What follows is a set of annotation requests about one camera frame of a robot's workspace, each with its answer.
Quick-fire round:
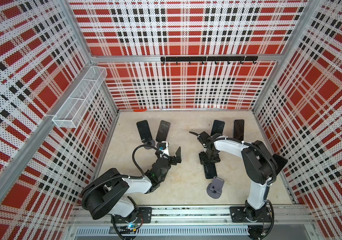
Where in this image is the red marker pen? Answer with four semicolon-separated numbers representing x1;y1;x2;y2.
133;109;147;113

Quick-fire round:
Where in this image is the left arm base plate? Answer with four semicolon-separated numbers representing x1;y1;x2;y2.
112;207;153;224

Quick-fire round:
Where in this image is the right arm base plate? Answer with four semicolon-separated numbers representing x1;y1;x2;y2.
230;206;272;224

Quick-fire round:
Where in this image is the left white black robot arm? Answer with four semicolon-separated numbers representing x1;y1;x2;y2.
81;141;182;222

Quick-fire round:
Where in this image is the far left grey stand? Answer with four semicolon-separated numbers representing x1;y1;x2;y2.
144;140;156;150

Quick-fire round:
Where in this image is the white wire mesh basket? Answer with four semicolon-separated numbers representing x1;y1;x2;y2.
53;66;107;129

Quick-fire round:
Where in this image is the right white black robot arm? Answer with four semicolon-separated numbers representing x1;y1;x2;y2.
195;132;278;222

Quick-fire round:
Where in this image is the black hook rail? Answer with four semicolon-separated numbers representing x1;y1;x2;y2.
160;56;258;63

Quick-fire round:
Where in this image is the grey phone stand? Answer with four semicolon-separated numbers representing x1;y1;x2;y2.
207;177;225;199

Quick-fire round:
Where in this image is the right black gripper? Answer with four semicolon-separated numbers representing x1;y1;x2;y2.
198;149;220;164

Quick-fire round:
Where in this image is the black phone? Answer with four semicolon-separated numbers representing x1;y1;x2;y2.
203;163;218;179
136;120;153;144
156;120;171;143
211;120;225;136
233;120;245;141

